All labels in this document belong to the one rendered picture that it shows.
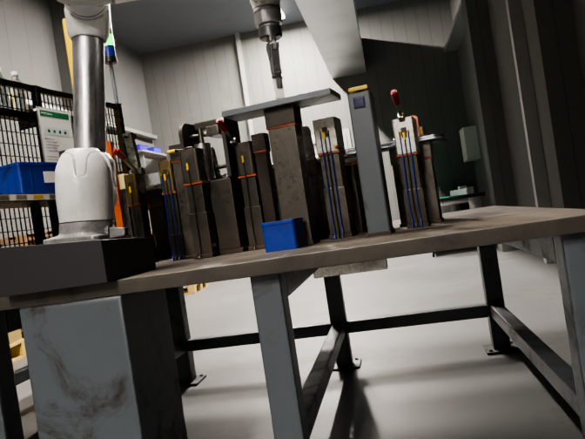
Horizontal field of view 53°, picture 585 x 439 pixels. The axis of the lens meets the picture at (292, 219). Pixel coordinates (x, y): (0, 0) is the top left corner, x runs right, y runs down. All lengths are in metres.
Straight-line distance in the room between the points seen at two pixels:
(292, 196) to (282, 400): 0.64
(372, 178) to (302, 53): 8.93
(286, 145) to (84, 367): 0.88
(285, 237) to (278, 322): 0.32
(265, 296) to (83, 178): 0.61
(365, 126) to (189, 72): 9.39
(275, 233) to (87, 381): 0.66
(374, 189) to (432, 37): 8.90
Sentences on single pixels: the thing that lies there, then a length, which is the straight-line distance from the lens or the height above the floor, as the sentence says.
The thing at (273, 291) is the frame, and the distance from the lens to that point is 1.53.
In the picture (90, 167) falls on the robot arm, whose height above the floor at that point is 1.02.
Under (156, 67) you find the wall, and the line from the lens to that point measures 11.35.
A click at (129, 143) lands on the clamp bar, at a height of 1.17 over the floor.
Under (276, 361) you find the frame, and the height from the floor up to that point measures 0.43.
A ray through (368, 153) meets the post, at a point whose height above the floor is 0.95.
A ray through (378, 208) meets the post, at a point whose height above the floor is 0.78.
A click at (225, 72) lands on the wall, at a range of 10.89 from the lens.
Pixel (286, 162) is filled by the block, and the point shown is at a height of 0.97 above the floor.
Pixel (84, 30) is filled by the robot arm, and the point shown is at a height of 1.48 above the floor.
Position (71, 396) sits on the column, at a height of 0.41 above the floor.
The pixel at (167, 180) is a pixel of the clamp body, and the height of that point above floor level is 1.00.
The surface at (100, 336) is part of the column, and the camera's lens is 1.65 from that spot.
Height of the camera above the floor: 0.80
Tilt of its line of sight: level
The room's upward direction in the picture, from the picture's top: 9 degrees counter-clockwise
